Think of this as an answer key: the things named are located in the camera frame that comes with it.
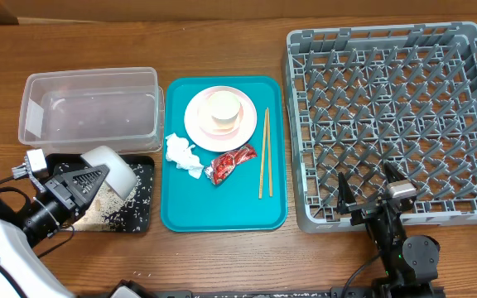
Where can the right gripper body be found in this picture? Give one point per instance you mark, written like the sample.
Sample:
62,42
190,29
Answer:
371,212

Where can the white napkin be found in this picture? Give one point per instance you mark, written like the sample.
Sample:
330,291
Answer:
179,150

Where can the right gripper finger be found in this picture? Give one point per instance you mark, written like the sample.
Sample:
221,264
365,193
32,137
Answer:
392,173
345,194

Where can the grey dishwasher rack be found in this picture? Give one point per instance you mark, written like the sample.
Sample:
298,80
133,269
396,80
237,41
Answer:
360,97

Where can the black plastic tray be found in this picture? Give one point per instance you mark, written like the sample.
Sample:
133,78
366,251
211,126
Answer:
145,194

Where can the small pink bowl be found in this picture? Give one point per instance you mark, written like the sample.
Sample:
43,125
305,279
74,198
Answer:
208,124

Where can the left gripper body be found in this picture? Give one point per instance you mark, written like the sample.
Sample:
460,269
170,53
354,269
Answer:
64,198

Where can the rice and food scraps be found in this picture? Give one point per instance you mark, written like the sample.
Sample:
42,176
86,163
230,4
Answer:
106,207

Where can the red foil snack wrapper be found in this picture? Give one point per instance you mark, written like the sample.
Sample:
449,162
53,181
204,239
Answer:
222,166

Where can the grey bowl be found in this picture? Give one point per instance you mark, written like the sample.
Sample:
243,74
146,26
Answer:
120,178

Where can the large white plate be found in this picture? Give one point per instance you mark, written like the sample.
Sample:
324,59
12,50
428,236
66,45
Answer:
227,142

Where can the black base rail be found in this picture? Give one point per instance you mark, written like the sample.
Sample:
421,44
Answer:
334,292

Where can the cream ceramic cup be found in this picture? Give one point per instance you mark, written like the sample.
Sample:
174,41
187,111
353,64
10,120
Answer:
224,108

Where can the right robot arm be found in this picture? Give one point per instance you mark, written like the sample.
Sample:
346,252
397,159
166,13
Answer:
410,263

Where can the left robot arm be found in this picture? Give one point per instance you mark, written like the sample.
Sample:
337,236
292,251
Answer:
32,210

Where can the left wooden chopstick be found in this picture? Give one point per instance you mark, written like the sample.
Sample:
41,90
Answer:
260,193

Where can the clear plastic storage bin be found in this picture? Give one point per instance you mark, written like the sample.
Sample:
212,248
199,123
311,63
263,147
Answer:
74,111

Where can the teal serving tray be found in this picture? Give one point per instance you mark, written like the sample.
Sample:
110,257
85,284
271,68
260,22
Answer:
196,205

